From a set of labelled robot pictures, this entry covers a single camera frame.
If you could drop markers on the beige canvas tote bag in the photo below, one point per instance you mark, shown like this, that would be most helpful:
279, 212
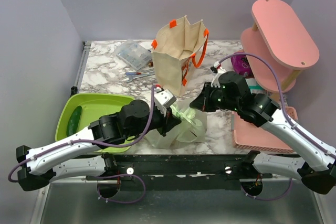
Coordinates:
177, 51

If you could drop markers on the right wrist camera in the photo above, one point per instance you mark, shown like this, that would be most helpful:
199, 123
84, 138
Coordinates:
217, 70

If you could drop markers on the black table front rail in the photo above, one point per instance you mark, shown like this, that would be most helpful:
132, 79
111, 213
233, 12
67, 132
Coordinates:
175, 172

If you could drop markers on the lime green plastic tray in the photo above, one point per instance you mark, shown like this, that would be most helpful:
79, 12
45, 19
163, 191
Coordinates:
94, 105

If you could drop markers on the blue handled tool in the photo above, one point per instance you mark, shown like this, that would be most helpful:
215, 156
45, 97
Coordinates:
135, 73

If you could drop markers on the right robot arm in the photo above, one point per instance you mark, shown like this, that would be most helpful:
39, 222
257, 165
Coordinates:
315, 166

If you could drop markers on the clear plastic organizer box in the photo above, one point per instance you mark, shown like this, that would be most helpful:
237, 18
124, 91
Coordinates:
133, 54

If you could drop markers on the silver wrench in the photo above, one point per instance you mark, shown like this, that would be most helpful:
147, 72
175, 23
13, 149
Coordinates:
131, 78

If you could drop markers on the green avocado print plastic bag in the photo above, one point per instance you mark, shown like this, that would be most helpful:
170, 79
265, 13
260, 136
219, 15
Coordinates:
192, 128

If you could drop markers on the teal snack packet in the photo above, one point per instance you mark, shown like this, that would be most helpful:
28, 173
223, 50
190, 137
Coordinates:
257, 89

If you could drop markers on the purple snack packet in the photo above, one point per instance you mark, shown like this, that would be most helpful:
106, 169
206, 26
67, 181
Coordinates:
241, 65

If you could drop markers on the pink two-tier shelf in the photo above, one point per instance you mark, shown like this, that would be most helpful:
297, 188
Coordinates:
279, 45

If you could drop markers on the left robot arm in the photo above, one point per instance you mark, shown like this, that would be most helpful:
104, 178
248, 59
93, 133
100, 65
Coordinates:
62, 159

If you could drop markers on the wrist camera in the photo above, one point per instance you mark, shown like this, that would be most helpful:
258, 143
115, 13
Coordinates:
163, 99
217, 70

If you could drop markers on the green cucumber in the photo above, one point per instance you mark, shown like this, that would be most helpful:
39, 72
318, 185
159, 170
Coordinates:
74, 120

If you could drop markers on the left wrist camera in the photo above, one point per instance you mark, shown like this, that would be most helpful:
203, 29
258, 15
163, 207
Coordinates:
163, 99

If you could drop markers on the pink plastic basket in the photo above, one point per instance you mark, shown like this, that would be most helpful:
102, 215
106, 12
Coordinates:
247, 136

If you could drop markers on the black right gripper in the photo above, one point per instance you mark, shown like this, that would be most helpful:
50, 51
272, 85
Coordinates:
203, 103

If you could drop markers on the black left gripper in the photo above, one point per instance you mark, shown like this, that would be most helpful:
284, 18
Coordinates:
168, 123

